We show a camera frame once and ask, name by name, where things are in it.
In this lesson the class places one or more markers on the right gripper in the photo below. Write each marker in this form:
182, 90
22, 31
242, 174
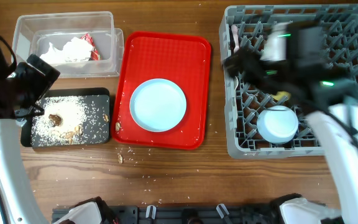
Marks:
248, 59

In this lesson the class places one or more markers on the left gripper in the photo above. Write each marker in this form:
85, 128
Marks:
44, 81

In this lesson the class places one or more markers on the yellow plastic cup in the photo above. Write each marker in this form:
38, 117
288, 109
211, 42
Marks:
281, 95

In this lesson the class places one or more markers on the mint green bowl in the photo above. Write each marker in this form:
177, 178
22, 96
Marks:
275, 46

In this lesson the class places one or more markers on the light blue bowl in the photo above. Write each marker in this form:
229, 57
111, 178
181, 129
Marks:
277, 125

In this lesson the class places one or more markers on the food scraps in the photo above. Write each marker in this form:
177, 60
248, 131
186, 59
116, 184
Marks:
62, 121

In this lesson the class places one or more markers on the white plastic spoon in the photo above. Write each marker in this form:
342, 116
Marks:
235, 37

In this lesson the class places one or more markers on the white napkin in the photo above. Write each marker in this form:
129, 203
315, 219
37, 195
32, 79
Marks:
76, 50

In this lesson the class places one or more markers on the red snack wrapper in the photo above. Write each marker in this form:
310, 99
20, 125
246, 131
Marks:
94, 53

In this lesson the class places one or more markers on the light blue plate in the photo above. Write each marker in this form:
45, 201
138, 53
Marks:
158, 105

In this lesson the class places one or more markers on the white plastic fork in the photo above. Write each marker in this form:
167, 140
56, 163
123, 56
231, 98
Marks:
236, 83

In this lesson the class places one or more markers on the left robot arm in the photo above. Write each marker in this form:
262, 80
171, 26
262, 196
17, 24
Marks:
17, 201

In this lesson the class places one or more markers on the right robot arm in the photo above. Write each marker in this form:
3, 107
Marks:
292, 63

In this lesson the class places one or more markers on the grey dishwasher rack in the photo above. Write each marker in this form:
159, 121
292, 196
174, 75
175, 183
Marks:
243, 106

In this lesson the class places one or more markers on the clear plastic waste bin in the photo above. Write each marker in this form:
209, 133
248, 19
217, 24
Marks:
34, 34

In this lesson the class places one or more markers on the black plastic tray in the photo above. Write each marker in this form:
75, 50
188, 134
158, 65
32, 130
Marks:
70, 121

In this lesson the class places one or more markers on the red serving tray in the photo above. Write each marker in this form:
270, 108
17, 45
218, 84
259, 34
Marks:
182, 59

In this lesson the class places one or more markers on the food crumb on table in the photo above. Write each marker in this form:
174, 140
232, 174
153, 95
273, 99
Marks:
120, 158

